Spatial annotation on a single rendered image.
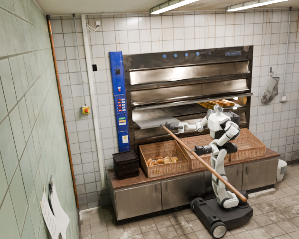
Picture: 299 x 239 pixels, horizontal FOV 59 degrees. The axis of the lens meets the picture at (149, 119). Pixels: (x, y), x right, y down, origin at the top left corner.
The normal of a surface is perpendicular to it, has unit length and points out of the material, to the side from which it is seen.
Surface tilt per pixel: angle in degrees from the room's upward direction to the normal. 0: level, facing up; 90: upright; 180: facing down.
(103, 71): 90
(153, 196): 90
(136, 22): 90
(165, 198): 90
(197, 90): 70
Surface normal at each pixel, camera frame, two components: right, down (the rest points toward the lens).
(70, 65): 0.29, 0.26
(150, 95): 0.25, -0.08
